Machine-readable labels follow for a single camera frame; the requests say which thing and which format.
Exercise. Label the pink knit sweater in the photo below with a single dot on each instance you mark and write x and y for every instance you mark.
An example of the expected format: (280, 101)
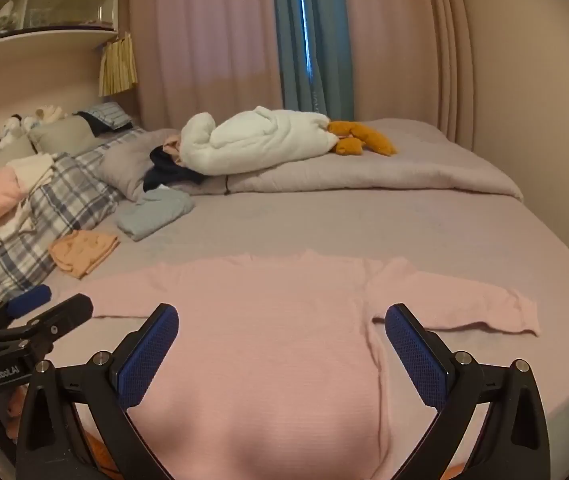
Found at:
(274, 340)

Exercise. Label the pink sheer curtain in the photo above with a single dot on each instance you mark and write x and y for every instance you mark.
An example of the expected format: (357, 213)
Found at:
(204, 35)

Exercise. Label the white cloth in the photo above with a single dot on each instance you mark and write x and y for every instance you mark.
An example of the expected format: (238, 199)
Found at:
(34, 170)

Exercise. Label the grey pillow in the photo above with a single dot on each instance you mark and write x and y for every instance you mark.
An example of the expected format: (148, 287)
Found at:
(64, 136)

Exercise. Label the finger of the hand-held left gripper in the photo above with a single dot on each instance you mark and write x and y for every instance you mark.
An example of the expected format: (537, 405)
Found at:
(59, 320)
(29, 300)

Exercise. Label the bed with mauve sheet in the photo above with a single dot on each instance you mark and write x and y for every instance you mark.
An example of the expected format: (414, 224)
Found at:
(364, 225)

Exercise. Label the plush toys on headboard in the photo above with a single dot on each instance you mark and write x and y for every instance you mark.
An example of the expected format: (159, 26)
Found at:
(24, 122)

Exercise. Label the dark navy garment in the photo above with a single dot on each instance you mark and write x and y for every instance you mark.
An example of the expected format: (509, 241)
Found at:
(169, 170)

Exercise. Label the white plush goose orange feet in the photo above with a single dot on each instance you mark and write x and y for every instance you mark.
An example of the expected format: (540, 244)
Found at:
(254, 142)

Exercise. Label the folded orange garment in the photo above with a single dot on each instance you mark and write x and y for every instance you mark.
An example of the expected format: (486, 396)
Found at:
(84, 252)

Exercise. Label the mauve duvet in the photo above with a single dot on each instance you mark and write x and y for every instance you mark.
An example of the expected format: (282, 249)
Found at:
(414, 170)

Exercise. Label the yellow hanging cloth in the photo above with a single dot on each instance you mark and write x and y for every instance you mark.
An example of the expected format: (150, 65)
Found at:
(118, 65)

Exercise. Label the folded grey-blue garment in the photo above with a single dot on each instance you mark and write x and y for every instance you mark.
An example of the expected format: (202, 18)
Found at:
(157, 212)

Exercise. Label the beige curtain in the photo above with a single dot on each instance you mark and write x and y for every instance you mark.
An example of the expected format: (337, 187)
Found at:
(414, 40)

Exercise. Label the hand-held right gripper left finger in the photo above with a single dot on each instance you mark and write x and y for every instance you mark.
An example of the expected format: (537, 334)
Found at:
(149, 355)

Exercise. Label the teal curtain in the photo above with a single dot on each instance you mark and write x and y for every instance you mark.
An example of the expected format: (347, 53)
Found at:
(324, 35)

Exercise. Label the striped blue pillow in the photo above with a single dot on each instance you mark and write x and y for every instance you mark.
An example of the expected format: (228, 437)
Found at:
(109, 112)

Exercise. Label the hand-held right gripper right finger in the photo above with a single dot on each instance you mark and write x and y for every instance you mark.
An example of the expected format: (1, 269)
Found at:
(417, 355)

